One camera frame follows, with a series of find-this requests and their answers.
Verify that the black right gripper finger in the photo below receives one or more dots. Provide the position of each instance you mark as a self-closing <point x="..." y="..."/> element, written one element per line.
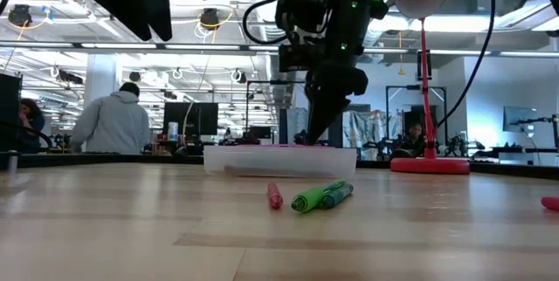
<point x="321" y="115"/>

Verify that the teal green marker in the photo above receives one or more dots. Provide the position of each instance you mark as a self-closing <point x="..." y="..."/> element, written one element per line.
<point x="340" y="194"/>

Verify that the green highlighter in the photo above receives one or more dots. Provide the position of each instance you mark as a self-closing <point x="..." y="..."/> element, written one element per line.
<point x="308" y="200"/>

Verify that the small red marker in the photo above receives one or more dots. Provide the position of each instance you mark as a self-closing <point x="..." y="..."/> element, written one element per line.
<point x="275" y="197"/>

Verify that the long red crayon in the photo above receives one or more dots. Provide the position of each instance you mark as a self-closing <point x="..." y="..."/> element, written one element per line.
<point x="551" y="203"/>

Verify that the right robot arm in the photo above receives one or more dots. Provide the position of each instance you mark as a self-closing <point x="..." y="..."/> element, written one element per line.
<point x="349" y="19"/>

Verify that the black background robot arm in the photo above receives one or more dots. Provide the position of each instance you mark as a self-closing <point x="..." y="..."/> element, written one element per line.
<point x="300" y="138"/>
<point x="458" y="145"/>

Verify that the translucent plastic supply box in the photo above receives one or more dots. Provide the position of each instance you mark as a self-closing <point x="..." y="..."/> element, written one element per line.
<point x="279" y="163"/>

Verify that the grey plastic curtain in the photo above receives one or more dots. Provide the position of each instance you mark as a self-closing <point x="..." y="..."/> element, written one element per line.
<point x="297" y="119"/>

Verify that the silver tarp cover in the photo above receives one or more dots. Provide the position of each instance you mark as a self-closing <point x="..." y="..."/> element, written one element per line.
<point x="375" y="128"/>

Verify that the small black monitor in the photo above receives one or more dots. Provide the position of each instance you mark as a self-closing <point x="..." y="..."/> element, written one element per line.
<point x="260" y="132"/>

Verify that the long ceiling light strip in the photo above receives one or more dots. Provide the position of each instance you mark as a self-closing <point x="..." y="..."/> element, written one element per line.
<point x="218" y="46"/>

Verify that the white pillar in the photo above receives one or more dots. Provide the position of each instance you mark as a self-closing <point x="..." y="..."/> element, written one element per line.
<point x="100" y="71"/>

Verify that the black hanging panel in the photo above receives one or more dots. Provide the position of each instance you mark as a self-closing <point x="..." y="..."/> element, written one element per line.
<point x="419" y="67"/>

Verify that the person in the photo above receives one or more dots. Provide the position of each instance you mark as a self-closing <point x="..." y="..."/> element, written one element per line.
<point x="111" y="124"/>
<point x="415" y="137"/>
<point x="30" y="124"/>

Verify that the black computer monitor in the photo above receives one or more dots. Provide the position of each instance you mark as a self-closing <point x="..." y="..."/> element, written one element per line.
<point x="198" y="115"/>
<point x="9" y="111"/>

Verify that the red desk lamp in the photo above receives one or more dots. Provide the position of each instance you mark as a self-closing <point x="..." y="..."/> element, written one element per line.
<point x="430" y="166"/>

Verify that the white wipes canister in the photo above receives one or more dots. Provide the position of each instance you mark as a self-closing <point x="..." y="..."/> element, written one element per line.
<point x="173" y="132"/>

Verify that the black boom stand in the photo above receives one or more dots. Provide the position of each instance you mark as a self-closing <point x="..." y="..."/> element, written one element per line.
<point x="555" y="135"/>

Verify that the black metal frame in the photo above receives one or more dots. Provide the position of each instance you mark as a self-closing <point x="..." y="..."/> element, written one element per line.
<point x="271" y="82"/>
<point x="410" y="87"/>

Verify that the black aluminium table frame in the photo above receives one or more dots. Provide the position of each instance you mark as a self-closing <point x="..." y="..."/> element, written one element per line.
<point x="174" y="159"/>

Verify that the wall-mounted screen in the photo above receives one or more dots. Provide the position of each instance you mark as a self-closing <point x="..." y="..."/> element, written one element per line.
<point x="519" y="117"/>

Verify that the silver metal post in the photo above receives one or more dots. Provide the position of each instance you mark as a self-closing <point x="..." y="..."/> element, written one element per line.
<point x="12" y="163"/>

